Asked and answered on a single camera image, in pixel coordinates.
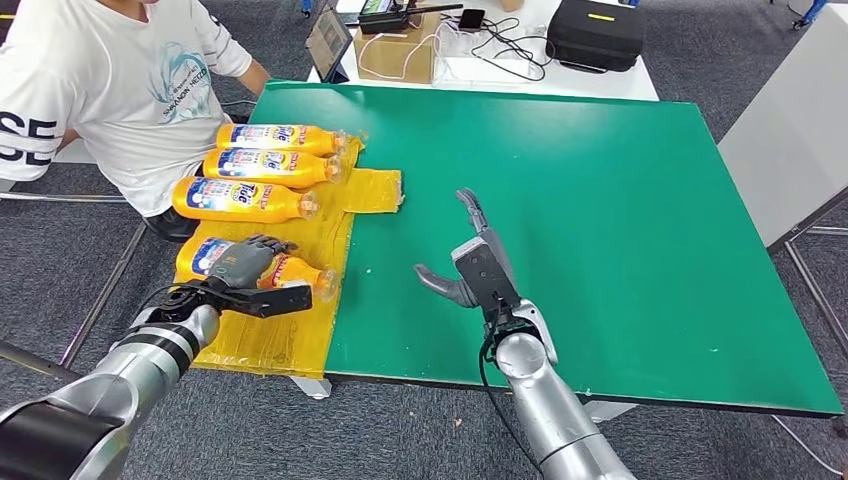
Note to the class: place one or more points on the orange detergent bottle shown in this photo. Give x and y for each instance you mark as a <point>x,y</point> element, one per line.
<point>298,272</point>
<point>314,141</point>
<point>218,205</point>
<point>305,171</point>

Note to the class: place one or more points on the white desk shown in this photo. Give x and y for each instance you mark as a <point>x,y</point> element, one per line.
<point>599,86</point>

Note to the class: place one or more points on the green table board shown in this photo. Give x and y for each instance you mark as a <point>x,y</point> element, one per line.
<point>629,232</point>

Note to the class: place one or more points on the person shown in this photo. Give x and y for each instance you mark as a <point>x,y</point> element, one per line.
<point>132,99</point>

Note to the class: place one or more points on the grey side table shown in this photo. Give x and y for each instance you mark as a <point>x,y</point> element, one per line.
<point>792,132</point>

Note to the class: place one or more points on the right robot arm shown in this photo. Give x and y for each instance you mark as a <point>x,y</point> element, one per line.
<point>550,411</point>

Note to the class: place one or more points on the clear plastic box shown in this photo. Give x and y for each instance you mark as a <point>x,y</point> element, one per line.
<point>466,69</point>

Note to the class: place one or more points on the black radio handset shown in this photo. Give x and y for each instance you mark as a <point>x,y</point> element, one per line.
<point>383,20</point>

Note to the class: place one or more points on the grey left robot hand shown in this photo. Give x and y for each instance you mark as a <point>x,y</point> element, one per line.
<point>238,265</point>

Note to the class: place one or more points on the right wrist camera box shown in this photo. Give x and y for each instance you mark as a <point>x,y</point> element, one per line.
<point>487,278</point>

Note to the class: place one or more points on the brown cardboard box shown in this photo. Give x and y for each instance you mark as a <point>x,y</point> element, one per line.
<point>393,58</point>

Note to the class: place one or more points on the person's left forearm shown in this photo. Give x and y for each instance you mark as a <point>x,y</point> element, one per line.
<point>255,76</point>

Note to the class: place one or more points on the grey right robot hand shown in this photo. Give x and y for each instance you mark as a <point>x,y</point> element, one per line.
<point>472,212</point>

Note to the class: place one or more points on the black smartphone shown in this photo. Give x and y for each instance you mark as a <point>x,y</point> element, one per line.
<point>472,18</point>

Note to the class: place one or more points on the yellow taped cardboard sheet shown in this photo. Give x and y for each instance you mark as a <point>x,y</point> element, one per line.
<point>298,331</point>

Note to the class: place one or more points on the metal side table frame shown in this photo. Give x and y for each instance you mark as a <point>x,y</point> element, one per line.
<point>809,286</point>

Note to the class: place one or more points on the black carrying case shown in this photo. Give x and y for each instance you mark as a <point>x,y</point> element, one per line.
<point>596,36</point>

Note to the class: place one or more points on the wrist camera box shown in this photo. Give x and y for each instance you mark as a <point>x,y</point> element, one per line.
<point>487,278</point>
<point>278,301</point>

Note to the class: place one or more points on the small brown object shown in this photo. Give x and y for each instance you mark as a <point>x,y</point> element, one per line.
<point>511,5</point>

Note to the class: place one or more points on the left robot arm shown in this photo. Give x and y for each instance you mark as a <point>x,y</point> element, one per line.
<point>132,371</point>

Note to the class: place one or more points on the metal desk frame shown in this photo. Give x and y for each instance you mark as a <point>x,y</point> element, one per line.
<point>104,295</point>

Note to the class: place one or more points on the black tablet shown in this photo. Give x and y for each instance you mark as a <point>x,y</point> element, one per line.
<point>328,40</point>

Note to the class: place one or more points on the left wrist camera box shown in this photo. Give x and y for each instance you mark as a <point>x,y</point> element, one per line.
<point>278,301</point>

